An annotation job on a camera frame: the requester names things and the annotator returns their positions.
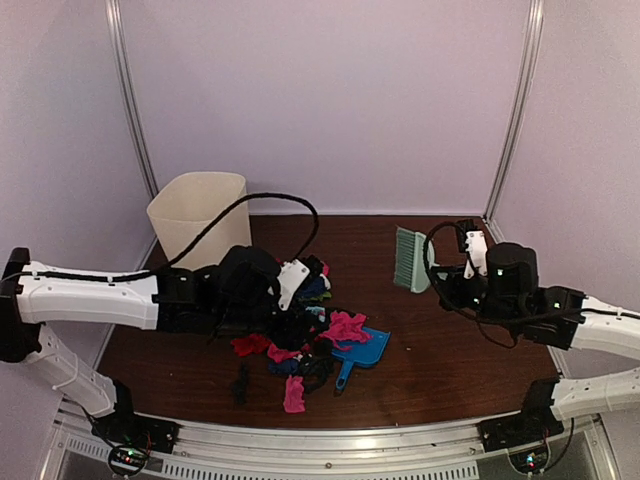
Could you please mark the navy scrap front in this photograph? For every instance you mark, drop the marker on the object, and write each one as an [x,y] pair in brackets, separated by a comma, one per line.
[288,367]

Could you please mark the pink scrap front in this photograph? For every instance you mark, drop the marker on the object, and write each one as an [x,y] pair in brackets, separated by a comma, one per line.
[293,402]

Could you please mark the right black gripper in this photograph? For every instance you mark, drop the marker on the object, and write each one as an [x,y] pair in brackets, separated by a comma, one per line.
[449,285]

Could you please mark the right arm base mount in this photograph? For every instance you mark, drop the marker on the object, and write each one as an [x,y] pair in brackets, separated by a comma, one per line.
[524,437]

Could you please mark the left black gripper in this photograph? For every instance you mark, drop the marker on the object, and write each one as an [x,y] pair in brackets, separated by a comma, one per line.
[292,334]

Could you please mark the light blue scrap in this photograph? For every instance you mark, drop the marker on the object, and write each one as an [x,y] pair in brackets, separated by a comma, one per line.
[319,313]

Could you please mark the large pink scrap on dustpan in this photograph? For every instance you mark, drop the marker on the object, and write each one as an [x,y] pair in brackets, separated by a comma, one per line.
[346,328]

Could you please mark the blue plastic dustpan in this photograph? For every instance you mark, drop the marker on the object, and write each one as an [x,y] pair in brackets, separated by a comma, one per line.
[351,354]

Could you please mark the red paper scrap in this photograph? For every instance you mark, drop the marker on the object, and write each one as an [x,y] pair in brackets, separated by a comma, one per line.
[249,345]

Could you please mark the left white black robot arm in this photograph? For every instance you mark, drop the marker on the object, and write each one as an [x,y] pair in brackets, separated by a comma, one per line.
[248,292]

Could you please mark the left aluminium frame post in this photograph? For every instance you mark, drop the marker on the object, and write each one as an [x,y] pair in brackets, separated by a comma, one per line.
[132,115]

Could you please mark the black scrap beside dustpan handle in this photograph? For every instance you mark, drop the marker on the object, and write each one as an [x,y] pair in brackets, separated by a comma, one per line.
[315,372]

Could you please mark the aluminium frame post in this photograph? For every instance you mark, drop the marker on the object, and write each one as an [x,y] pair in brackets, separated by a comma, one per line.
[132,115]
[529,58]

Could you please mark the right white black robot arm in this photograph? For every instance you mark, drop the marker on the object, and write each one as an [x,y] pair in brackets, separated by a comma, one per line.
[501,287]

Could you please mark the front aluminium rail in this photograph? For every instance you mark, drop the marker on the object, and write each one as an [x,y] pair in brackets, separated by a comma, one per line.
[450,450]

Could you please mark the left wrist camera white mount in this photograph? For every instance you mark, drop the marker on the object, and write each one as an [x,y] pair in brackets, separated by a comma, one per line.
[300,274]

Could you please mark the beige plastic waste bin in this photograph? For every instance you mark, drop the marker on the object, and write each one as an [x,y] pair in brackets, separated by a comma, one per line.
[187,204]

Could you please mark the right aluminium frame post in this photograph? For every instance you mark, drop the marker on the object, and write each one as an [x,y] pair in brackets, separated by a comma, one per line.
[529,58]

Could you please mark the navy blue scrap back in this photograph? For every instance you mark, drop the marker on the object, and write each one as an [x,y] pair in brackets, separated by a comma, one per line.
[315,289]

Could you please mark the mint green hand brush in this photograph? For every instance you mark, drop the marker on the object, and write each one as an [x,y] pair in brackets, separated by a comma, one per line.
[409,267]

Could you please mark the black scrap front left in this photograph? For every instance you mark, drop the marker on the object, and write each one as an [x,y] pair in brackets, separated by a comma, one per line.
[239,386]

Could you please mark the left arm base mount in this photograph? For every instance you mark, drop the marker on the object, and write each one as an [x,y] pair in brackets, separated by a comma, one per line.
[132,439]

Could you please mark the pink scrap centre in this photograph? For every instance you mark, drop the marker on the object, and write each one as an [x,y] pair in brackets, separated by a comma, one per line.
[279,355]

